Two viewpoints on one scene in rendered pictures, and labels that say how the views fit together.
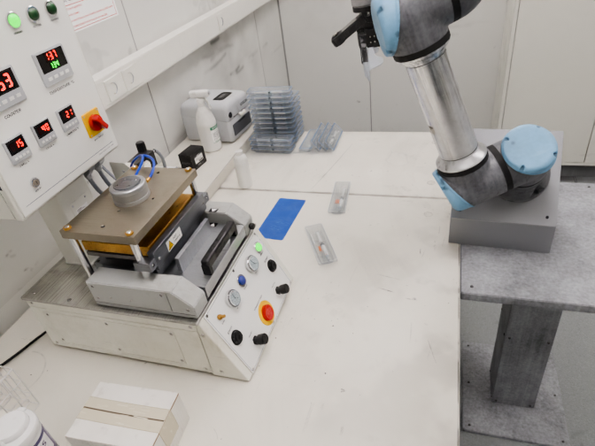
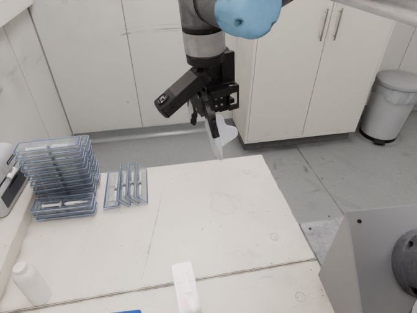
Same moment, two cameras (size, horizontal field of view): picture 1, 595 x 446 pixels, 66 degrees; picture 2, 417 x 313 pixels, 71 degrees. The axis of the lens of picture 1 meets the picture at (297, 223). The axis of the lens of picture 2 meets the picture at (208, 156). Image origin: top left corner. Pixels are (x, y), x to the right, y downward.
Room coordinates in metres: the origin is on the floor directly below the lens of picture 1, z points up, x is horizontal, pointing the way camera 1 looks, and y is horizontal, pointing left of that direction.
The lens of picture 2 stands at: (0.97, -0.01, 1.51)
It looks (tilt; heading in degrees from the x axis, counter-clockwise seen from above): 39 degrees down; 329
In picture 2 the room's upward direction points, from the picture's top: straight up
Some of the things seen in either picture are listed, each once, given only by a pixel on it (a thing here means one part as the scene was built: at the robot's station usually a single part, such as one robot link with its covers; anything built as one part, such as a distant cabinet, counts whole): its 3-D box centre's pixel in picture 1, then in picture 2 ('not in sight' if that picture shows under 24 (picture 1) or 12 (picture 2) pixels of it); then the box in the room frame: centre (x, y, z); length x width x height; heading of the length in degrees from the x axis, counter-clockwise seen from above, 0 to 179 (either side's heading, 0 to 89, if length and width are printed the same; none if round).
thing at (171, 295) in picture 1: (146, 292); not in sight; (0.74, 0.34, 0.97); 0.25 x 0.05 x 0.07; 69
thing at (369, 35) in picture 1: (369, 26); (211, 82); (1.42, -0.30, 1.27); 0.09 x 0.08 x 0.12; 83
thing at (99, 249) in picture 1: (141, 211); not in sight; (0.90, 0.35, 1.07); 0.22 x 0.17 x 0.10; 159
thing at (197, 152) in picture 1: (192, 157); not in sight; (1.64, 0.37, 0.83); 0.09 x 0.06 x 0.07; 151
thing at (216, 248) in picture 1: (220, 246); not in sight; (0.82, 0.18, 0.99); 0.15 x 0.02 x 0.04; 159
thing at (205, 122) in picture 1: (205, 120); not in sight; (1.78, 0.30, 0.92); 0.09 x 0.08 x 0.25; 76
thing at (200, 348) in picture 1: (173, 283); not in sight; (0.90, 0.34, 0.84); 0.53 x 0.37 x 0.17; 69
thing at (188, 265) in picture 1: (168, 248); not in sight; (0.87, 0.31, 0.97); 0.30 x 0.22 x 0.08; 69
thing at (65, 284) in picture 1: (145, 258); not in sight; (0.90, 0.38, 0.93); 0.46 x 0.35 x 0.01; 69
